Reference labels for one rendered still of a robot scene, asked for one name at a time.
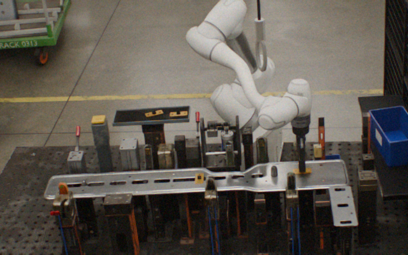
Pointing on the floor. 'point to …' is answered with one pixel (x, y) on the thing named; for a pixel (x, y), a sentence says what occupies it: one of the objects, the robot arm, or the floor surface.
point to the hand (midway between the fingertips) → (301, 163)
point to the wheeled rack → (26, 28)
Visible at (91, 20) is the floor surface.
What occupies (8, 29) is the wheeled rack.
